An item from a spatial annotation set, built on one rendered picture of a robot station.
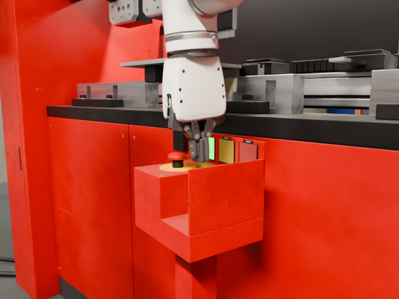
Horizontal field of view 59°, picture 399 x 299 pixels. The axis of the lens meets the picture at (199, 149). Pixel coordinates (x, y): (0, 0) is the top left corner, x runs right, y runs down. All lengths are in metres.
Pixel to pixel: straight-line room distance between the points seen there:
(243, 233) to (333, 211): 0.20
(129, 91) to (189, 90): 0.79
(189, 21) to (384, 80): 0.43
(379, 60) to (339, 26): 0.44
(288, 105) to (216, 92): 0.34
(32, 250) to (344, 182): 1.39
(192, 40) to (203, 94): 0.08
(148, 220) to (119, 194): 0.56
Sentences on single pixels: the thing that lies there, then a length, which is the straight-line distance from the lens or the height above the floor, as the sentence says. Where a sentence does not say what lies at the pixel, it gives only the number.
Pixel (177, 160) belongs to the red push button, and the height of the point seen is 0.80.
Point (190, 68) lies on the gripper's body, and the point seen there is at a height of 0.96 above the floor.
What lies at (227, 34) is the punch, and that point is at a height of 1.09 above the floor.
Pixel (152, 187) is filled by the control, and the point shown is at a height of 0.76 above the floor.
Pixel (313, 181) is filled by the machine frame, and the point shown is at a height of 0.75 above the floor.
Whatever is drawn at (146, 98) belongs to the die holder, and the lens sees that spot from 1.25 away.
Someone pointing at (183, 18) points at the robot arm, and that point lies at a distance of 0.54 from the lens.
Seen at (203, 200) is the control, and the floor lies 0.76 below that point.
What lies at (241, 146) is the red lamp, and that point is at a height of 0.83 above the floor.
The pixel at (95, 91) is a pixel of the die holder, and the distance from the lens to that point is 1.52.
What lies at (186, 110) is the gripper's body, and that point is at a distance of 0.54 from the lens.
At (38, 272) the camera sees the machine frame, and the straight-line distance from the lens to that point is 1.80.
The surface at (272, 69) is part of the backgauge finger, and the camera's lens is 1.15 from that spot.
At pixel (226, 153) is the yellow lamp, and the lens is 0.69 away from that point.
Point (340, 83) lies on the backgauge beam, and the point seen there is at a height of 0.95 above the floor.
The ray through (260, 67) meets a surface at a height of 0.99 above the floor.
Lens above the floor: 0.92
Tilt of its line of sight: 9 degrees down
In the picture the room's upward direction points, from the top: straight up
